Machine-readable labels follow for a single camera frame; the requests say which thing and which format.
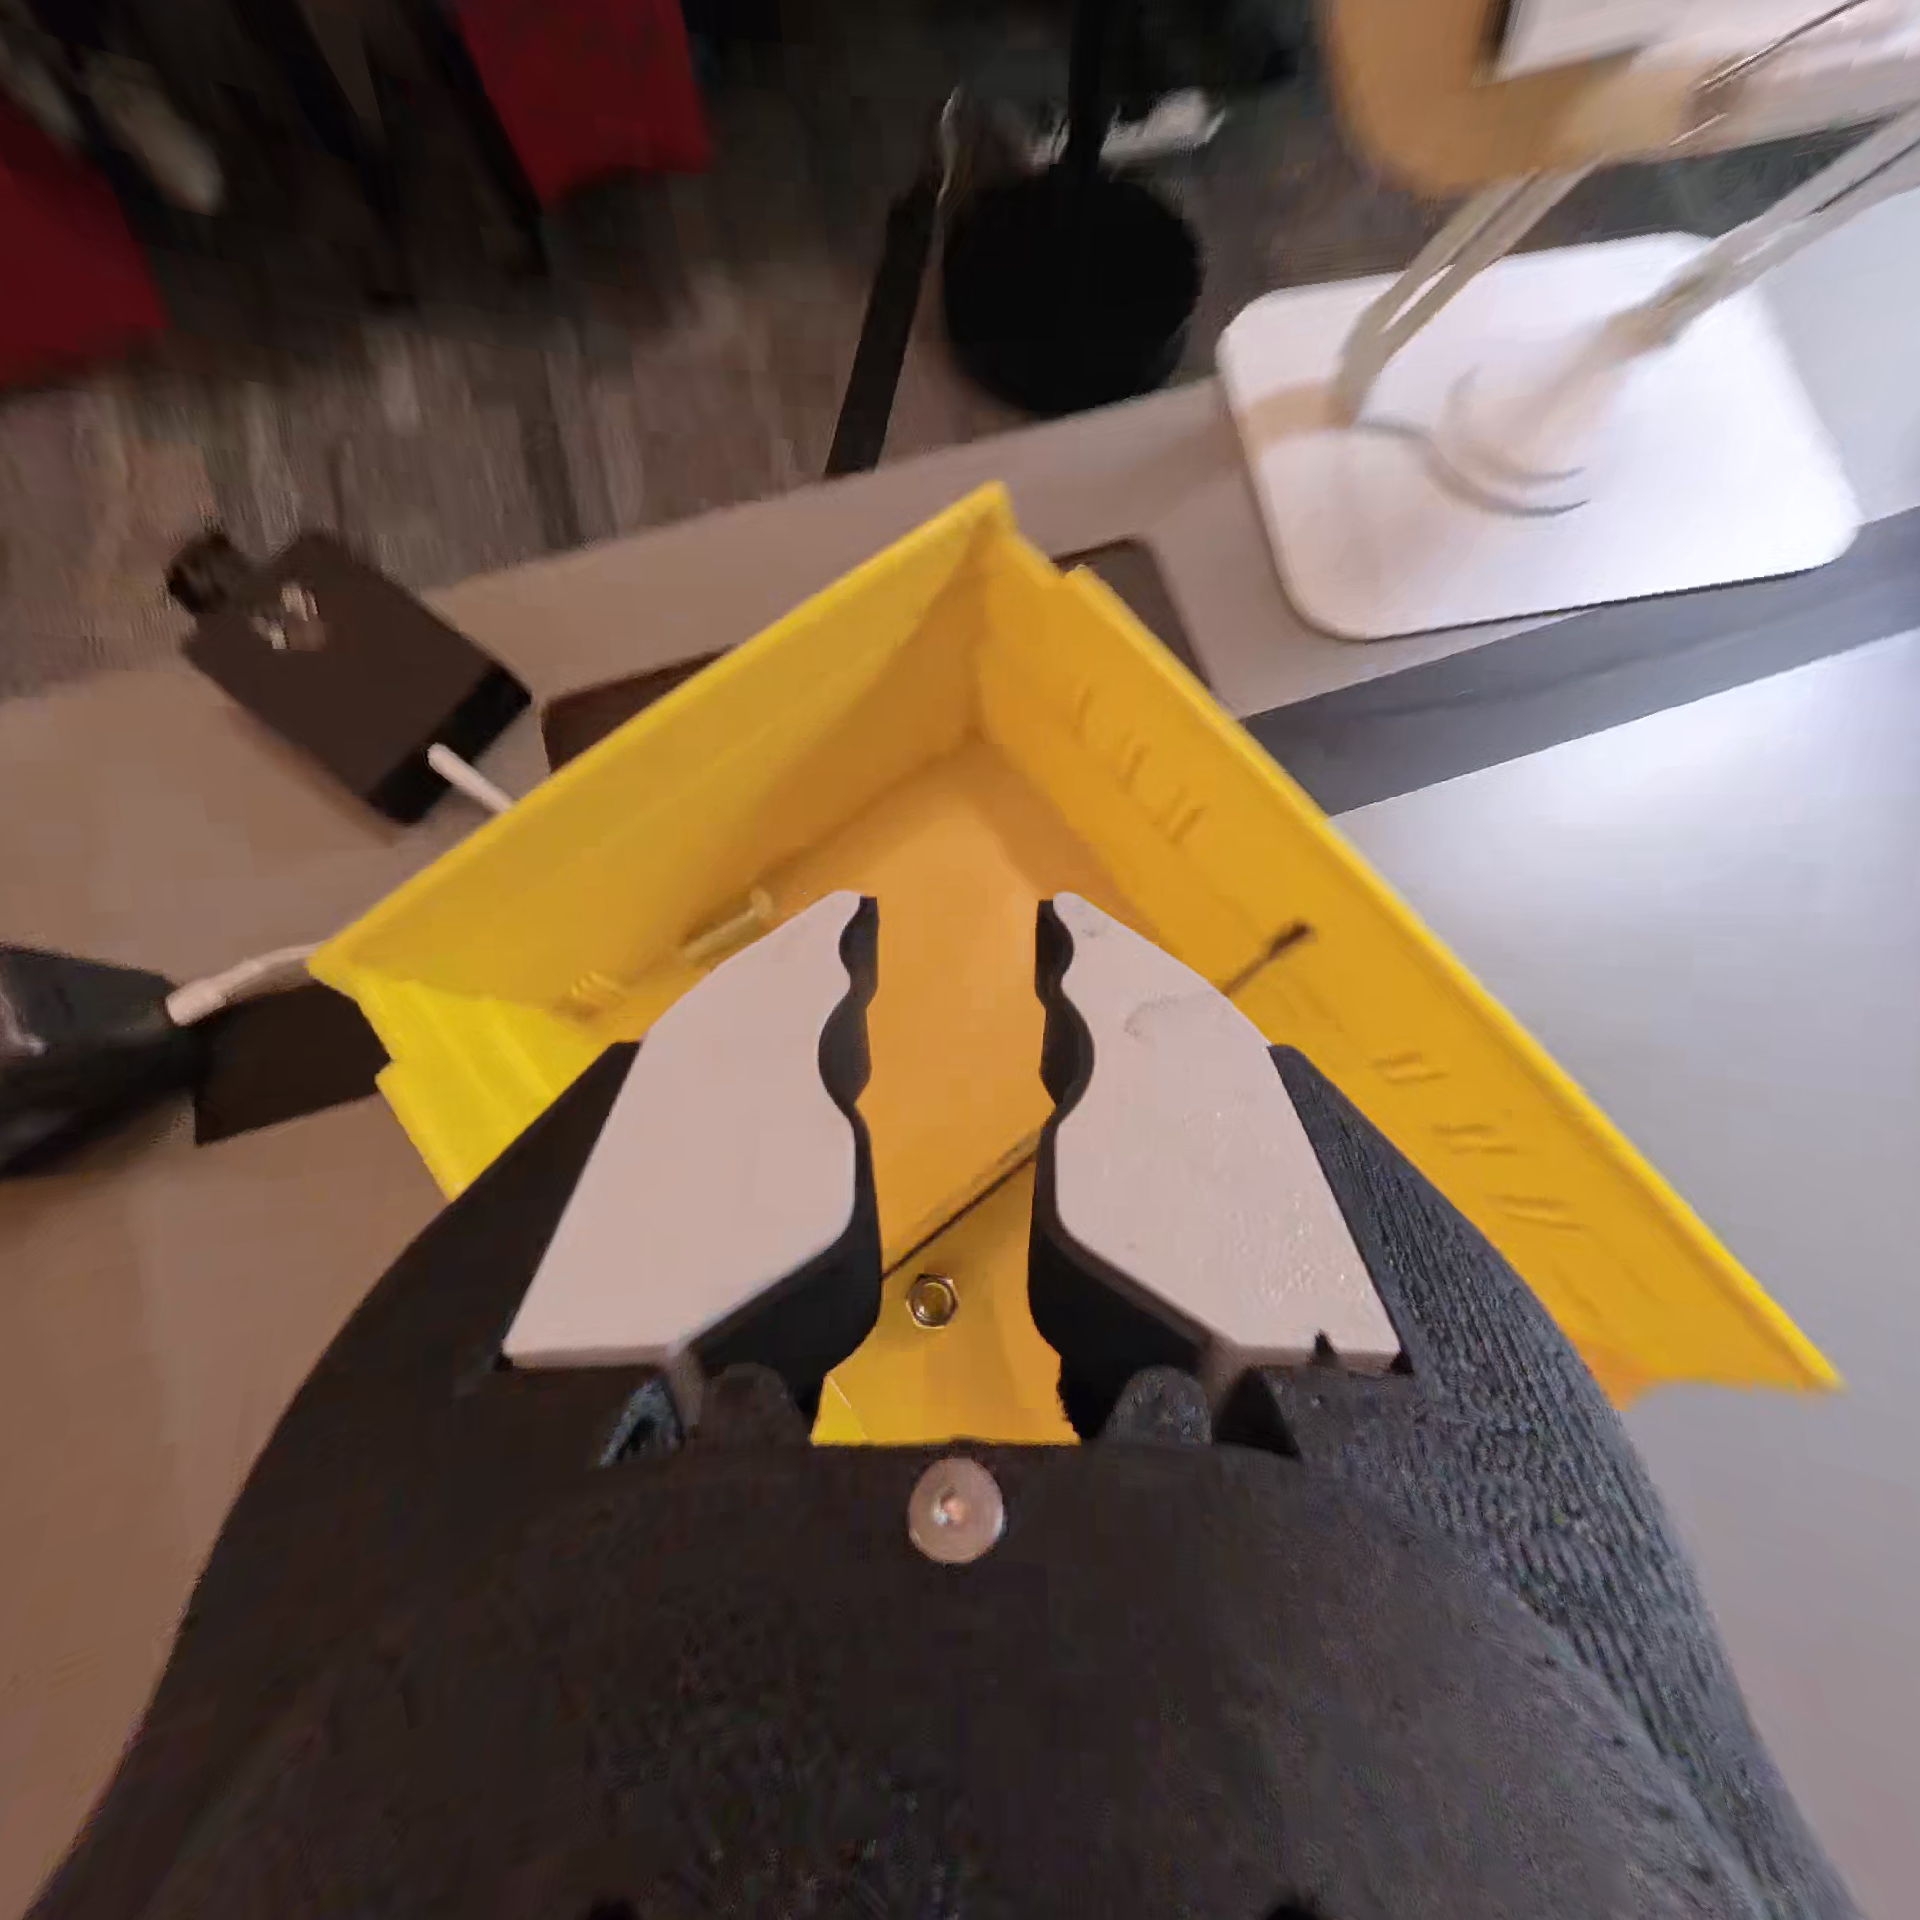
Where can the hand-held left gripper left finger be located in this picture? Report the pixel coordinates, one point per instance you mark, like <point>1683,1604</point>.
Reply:
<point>705,1170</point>

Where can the printed instruction sheet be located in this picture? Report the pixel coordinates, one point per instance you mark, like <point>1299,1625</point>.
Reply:
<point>1588,30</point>

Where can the black power adapter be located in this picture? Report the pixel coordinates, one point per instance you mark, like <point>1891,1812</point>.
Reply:
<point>89,1050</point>

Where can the black device with knob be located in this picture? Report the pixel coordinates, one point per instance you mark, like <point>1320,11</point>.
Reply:
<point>360,675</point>

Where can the black round floor base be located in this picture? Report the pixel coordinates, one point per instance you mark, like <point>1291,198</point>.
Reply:
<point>1073,299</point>

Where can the silver hex nut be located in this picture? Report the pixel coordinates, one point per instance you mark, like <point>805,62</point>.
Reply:
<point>914,1300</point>

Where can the large yellow plastic bin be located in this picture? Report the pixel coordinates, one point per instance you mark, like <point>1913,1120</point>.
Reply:
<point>721,809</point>

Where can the black flat mat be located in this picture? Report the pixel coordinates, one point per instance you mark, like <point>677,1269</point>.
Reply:
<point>628,714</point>

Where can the black desk leg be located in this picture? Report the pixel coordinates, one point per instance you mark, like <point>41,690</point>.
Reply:
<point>885,330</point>

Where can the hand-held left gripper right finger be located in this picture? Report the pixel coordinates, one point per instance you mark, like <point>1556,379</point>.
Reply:
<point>1213,1185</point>

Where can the dark red ottoman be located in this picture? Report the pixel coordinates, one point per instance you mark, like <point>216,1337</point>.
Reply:
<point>586,89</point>
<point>75,253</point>

